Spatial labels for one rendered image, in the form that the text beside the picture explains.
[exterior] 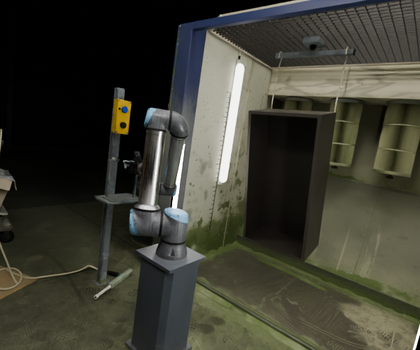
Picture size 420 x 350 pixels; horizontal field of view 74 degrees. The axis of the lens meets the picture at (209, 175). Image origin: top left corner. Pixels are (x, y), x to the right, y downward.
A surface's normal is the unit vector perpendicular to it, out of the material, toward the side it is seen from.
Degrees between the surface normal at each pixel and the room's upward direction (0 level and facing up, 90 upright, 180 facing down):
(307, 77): 90
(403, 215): 57
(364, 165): 90
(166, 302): 90
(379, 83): 90
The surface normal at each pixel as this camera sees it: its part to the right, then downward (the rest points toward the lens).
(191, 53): 0.77, 0.20
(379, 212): -0.45, -0.51
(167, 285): 0.10, 0.15
